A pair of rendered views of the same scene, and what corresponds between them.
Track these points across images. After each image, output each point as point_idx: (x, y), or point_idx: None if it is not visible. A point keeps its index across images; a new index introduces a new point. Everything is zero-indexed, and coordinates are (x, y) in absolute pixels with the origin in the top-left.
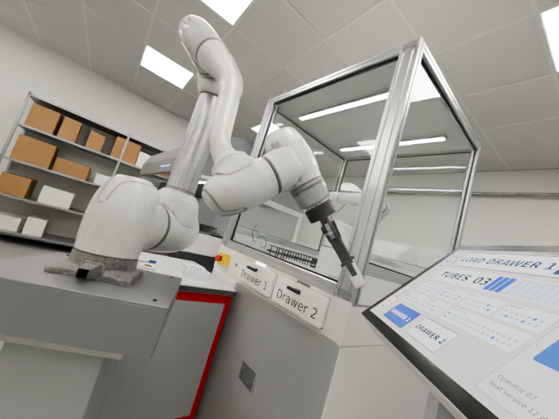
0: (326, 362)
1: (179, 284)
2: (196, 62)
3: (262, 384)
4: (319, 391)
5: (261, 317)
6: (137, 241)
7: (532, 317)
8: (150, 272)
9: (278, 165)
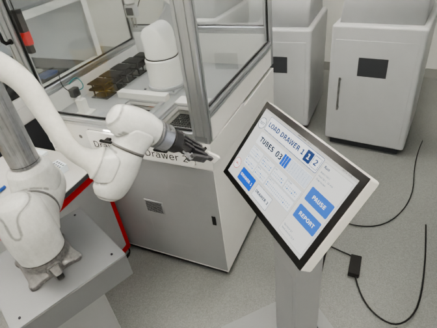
0: (208, 181)
1: (92, 220)
2: None
3: (170, 207)
4: (211, 196)
5: (140, 170)
6: (59, 233)
7: (294, 191)
8: None
9: (136, 148)
